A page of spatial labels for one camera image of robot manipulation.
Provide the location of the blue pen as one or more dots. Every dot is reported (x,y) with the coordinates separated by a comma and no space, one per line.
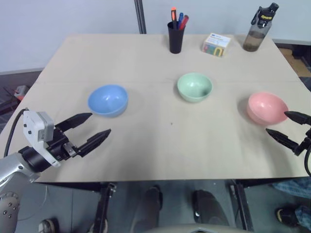
(180,20)

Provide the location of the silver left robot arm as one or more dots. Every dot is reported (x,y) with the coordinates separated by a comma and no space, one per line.
(9,167)

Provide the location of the black pen cup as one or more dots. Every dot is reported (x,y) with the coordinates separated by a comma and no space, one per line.
(176,40)

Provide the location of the black table leg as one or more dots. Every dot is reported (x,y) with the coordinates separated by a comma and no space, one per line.
(241,206)
(103,208)

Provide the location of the blue jeans leg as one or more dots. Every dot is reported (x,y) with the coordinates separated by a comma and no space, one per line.
(297,189)

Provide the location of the red pen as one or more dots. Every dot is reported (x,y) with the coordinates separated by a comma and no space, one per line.
(184,21)

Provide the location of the smoky sports water bottle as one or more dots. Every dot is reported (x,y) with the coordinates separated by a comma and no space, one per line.
(255,36)

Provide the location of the grey robot body front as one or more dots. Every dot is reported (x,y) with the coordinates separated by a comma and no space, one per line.
(194,229)

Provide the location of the grey white shoe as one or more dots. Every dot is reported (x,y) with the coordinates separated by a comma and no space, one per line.
(48,225)

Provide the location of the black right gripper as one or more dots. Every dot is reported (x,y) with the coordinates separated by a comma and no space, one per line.
(305,144)

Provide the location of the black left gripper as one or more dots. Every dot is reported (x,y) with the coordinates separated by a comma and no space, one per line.
(59,145)

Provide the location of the green bowl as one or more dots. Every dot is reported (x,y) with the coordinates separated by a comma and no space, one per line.
(194,87)

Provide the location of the pink red bowl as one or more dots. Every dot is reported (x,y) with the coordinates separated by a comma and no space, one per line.
(264,106)

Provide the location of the grey metal pole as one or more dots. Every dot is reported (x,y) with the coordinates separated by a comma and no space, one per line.
(141,17)

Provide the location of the black yellow shoe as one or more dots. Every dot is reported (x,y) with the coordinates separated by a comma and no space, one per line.
(288,216)

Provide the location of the white printed card box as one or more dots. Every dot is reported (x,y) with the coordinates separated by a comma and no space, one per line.
(216,44)

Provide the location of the blue bowl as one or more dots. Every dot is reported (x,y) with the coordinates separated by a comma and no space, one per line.
(108,100)

